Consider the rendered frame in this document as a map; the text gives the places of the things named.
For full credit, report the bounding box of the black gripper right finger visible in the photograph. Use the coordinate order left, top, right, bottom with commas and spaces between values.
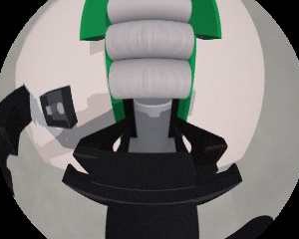
172, 116, 228, 167

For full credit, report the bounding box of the grey cylinder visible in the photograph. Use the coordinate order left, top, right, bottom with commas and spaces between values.
134, 99, 172, 152
106, 20, 194, 61
109, 58, 191, 100
107, 0, 192, 25
129, 137, 175, 152

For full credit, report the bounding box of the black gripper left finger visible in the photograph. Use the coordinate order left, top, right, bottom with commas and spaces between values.
77, 116, 132, 152

